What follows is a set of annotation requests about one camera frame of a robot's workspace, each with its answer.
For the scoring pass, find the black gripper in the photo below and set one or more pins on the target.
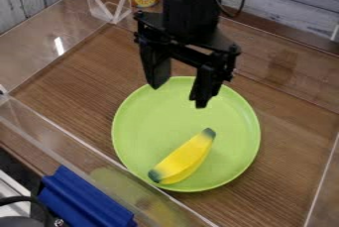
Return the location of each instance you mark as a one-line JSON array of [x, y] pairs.
[[207, 51]]

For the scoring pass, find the yellow toy banana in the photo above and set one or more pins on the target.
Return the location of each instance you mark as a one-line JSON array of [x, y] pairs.
[[184, 160]]

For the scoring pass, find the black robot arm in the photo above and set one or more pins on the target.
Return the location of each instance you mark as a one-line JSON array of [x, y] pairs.
[[183, 33]]

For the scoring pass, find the green round plate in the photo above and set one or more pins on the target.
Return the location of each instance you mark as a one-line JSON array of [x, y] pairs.
[[157, 119]]

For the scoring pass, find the clear acrylic tray walls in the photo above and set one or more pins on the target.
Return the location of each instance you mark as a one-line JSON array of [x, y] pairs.
[[68, 68]]

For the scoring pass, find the blue plastic block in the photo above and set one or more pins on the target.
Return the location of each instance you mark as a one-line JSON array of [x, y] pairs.
[[80, 203]]

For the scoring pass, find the clear acrylic corner bracket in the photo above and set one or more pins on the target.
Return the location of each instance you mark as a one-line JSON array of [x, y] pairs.
[[108, 11]]

